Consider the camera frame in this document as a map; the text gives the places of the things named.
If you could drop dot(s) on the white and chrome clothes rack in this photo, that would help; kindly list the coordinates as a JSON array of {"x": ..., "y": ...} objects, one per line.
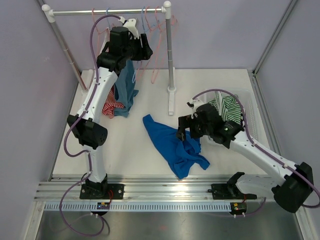
[{"x": 166, "y": 9}]

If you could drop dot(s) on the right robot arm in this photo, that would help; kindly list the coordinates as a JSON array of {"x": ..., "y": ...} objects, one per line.
[{"x": 288, "y": 183}]

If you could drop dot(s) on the green white striped tank top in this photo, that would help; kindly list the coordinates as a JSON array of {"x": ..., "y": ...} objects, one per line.
[{"x": 227, "y": 106}]

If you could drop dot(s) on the white plastic basket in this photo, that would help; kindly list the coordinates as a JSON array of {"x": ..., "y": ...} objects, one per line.
[{"x": 247, "y": 103}]

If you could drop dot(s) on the teal blue tank top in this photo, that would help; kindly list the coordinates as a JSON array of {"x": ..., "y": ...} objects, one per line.
[{"x": 124, "y": 89}]

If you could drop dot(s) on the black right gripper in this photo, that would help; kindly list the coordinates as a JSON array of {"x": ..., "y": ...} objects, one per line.
[{"x": 186, "y": 122}]

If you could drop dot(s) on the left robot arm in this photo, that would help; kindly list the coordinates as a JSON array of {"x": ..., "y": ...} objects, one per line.
[{"x": 125, "y": 44}]

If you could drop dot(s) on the aluminium mounting rail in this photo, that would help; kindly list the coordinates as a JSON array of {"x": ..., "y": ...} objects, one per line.
[{"x": 162, "y": 188}]

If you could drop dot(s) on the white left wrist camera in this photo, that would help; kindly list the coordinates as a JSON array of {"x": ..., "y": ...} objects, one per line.
[{"x": 131, "y": 25}]

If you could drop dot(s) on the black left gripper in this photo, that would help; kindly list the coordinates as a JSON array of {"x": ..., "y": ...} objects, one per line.
[{"x": 144, "y": 52}]

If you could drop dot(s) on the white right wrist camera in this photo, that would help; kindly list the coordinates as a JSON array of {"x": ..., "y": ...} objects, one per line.
[{"x": 194, "y": 104}]

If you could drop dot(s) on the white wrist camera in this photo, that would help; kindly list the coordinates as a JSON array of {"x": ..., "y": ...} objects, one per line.
[
  {"x": 131, "y": 25},
  {"x": 194, "y": 104}
]

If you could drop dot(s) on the bright blue tank top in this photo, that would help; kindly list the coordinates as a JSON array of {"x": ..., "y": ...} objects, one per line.
[{"x": 180, "y": 155}]

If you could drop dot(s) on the red white striped tank top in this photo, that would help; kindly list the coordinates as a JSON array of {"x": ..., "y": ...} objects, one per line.
[{"x": 111, "y": 104}]

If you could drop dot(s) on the white slotted cable duct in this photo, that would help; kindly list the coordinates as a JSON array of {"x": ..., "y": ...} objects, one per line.
[{"x": 140, "y": 206}]

